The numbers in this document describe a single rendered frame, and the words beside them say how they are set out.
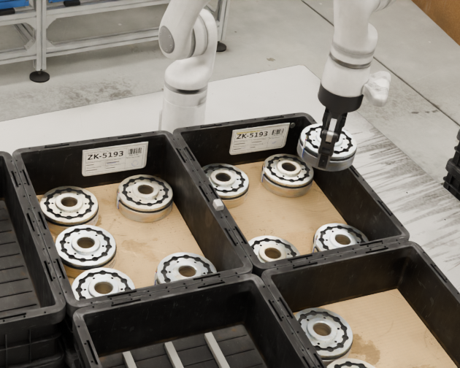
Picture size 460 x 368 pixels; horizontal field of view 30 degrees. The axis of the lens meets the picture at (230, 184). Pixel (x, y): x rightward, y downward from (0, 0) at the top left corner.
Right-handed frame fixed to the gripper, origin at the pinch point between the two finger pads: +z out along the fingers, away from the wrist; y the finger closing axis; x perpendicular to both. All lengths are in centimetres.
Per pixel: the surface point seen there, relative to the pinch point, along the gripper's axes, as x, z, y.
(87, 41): -104, 87, -164
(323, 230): 3.1, 13.7, 4.2
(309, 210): -0.3, 16.9, -4.5
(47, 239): -38, 7, 32
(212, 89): -32, 30, -60
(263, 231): -7.3, 16.9, 4.8
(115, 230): -32.6, 17.1, 15.0
